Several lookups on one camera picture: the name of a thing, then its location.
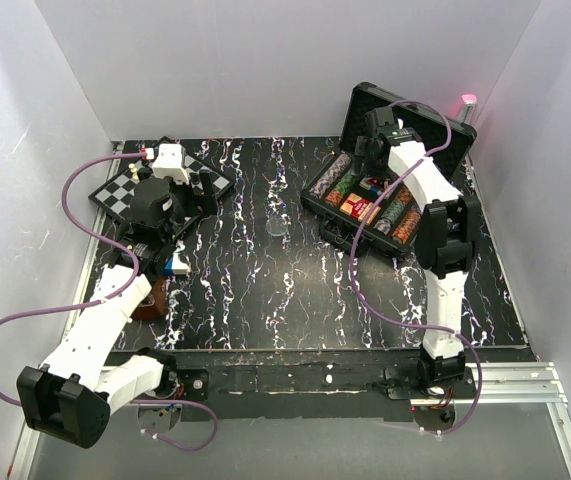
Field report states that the blue beige chip stack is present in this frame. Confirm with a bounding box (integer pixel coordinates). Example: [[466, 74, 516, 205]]
[[310, 153, 352, 198]]

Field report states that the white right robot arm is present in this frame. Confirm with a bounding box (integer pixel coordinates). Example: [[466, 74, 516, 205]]
[[355, 105, 480, 398]]

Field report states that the orange chip stack left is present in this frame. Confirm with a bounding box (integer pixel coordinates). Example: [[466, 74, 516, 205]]
[[324, 188, 346, 207]]

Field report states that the aluminium front rail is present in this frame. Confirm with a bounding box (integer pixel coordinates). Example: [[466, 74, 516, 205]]
[[11, 363, 571, 479]]

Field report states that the blue grey chip stack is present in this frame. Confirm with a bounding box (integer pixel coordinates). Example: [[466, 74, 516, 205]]
[[374, 218, 392, 235]]

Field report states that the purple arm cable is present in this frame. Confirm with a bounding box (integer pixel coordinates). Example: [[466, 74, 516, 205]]
[[0, 149, 219, 451], [348, 99, 484, 435]]

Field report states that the blue white card deck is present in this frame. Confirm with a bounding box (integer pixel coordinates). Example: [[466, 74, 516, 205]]
[[359, 176, 390, 197]]

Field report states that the blue white flat card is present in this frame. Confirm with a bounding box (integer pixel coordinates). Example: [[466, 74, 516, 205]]
[[162, 254, 191, 277]]

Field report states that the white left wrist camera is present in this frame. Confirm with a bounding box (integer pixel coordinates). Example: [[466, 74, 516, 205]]
[[151, 143, 190, 185]]

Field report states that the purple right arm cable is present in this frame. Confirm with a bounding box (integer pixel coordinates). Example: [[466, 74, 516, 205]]
[[348, 99, 484, 435]]

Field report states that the black poker chip case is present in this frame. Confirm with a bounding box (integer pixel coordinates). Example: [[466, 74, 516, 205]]
[[300, 82, 480, 267]]

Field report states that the green grey chip stack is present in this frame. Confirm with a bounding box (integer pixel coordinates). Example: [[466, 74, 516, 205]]
[[381, 199, 406, 224]]

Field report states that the red yellow card deck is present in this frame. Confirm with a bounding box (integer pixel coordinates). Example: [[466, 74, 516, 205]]
[[340, 193, 380, 222]]

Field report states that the white chess queen piece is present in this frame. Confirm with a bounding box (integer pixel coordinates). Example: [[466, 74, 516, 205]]
[[129, 163, 140, 182]]

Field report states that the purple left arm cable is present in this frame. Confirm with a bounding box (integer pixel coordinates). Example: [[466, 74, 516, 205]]
[[0, 149, 219, 451]]

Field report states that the black silver chess board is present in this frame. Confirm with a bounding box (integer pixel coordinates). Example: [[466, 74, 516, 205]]
[[89, 137, 235, 236]]

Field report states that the orange chip stack right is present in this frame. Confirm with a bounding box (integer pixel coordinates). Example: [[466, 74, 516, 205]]
[[398, 189, 414, 203]]

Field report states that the clear round dealer button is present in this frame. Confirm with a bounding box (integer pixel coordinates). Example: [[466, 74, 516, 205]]
[[266, 216, 289, 237]]

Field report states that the pink capped metal post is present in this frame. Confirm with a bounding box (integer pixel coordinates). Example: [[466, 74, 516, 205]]
[[457, 94, 477, 125]]

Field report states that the orange black chip stack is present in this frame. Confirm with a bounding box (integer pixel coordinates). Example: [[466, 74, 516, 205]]
[[392, 209, 421, 244]]

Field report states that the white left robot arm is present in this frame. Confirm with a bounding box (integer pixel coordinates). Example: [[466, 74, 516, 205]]
[[17, 167, 217, 448]]

